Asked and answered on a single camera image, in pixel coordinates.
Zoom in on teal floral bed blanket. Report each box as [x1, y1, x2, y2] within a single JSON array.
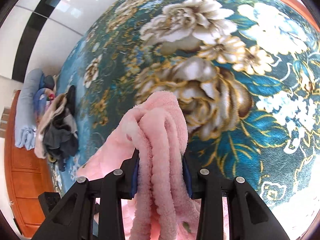
[[49, 0, 320, 240]]

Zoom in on dark grey garment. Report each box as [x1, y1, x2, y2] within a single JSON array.
[[43, 85, 80, 172]]

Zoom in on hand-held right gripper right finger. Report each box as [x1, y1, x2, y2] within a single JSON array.
[[182, 156, 291, 240]]

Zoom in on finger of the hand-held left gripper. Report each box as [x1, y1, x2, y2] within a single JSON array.
[[38, 192, 62, 217]]

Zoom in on folded blue floral blanket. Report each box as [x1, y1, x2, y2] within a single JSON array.
[[34, 74, 57, 107]]

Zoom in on pink fleece flowered pants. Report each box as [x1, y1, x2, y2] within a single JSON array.
[[76, 91, 231, 240]]

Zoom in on light grey garment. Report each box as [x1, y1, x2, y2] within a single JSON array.
[[62, 114, 77, 134]]

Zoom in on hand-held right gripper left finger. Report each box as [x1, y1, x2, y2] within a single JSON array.
[[32, 148, 140, 240]]

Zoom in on wooden headboard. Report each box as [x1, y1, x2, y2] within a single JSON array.
[[4, 90, 60, 238]]

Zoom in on white wardrobe with black band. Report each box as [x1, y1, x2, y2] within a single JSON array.
[[0, 0, 148, 83]]

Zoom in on beige fluffy garment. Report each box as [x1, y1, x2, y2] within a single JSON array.
[[34, 94, 68, 159]]

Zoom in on folded grey-blue quilt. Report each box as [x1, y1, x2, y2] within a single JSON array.
[[14, 68, 45, 151]]

